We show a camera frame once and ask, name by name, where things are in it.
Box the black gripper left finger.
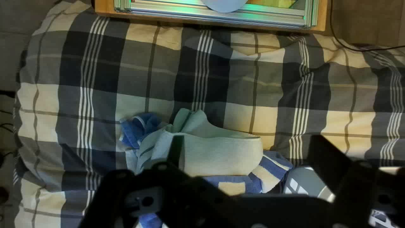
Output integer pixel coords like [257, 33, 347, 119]
[166, 133, 186, 171]

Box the blue denim clothing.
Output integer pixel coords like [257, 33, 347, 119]
[125, 106, 337, 204]

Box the plaid bed comforter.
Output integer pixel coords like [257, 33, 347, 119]
[11, 0, 405, 228]

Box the white and blue towel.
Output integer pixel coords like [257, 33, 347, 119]
[119, 111, 397, 228]

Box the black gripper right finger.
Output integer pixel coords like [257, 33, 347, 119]
[307, 133, 361, 213]

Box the wooden table with aluminium rails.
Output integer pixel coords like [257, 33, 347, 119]
[92, 0, 330, 33]

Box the thin black cable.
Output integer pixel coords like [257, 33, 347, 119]
[328, 0, 405, 53]

